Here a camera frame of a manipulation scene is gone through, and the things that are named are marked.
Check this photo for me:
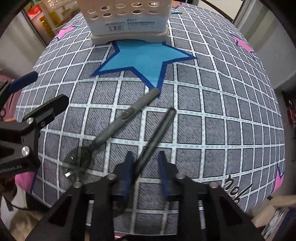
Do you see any dark grey spoon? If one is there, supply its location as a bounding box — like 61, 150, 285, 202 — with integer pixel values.
133, 108, 177, 179
64, 88, 161, 178

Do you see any pink star left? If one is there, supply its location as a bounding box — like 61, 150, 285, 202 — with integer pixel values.
53, 25, 77, 40

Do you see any pink star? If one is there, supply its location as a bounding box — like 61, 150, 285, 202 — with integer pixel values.
53, 25, 77, 40
230, 34, 255, 59

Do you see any grey checked tablecloth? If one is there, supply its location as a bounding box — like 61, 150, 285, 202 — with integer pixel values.
15, 6, 285, 212

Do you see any beige utensil holder caddy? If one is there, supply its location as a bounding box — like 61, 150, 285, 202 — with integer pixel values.
77, 0, 172, 45

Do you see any blue star sticker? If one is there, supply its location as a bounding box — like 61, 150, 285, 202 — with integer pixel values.
91, 40, 196, 90

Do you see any pink star right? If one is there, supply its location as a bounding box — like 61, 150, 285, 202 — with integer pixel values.
230, 34, 255, 59

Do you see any blue-tipped chopstick far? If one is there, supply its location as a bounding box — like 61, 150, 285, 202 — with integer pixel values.
171, 10, 183, 15

